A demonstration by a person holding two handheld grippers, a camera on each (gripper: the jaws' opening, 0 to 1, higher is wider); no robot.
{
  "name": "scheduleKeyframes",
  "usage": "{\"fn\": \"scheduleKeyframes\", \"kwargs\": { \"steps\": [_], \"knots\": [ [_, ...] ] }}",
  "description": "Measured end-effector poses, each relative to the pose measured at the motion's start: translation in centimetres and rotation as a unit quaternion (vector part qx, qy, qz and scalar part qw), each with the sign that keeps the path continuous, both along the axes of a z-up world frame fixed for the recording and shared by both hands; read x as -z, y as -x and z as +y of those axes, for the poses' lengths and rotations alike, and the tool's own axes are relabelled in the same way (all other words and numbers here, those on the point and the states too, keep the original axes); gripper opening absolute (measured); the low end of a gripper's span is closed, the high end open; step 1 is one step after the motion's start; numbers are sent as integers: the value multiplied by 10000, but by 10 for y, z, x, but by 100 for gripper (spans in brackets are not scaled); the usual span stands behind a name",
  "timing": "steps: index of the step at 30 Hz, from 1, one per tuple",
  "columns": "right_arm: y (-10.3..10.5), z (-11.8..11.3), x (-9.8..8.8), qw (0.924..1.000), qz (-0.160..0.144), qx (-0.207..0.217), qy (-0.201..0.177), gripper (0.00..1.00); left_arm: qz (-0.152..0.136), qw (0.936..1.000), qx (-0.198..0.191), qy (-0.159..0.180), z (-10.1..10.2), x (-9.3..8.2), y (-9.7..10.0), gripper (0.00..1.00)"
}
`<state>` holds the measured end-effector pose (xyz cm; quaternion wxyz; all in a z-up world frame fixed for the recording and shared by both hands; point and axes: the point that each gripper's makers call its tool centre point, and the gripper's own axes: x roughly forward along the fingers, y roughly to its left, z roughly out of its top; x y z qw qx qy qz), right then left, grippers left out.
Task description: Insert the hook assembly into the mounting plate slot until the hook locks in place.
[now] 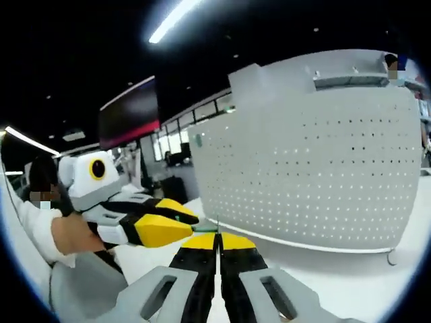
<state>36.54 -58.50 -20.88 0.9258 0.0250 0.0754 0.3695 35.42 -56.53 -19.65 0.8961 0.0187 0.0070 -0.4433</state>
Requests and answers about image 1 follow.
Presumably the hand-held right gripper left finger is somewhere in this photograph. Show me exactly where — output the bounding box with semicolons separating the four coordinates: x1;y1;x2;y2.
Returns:
116;234;220;323

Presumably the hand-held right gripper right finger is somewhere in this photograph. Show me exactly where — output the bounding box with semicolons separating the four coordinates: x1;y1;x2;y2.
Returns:
219;232;366;323

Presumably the white perforated mounting plate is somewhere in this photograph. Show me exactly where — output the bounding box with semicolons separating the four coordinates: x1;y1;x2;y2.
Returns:
187;86;424;266

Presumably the person's left hand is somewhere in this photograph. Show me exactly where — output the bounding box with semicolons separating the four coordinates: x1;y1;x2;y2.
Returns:
51;214;112;256

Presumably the black case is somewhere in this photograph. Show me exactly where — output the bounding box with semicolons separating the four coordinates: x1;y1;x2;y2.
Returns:
160;176;188;205

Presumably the person's grey clothing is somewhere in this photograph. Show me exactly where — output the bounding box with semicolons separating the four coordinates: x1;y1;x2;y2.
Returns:
49;251;129;314

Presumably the ceiling light strip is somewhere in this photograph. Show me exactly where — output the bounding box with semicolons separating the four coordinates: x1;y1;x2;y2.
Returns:
147;0;203;44

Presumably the grey metal shelf rack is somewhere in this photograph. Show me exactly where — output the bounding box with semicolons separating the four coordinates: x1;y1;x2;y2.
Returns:
312;69;388;89
416;77;431;119

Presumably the large dark wall screen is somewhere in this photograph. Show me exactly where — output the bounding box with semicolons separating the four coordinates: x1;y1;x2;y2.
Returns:
98;76;162;151

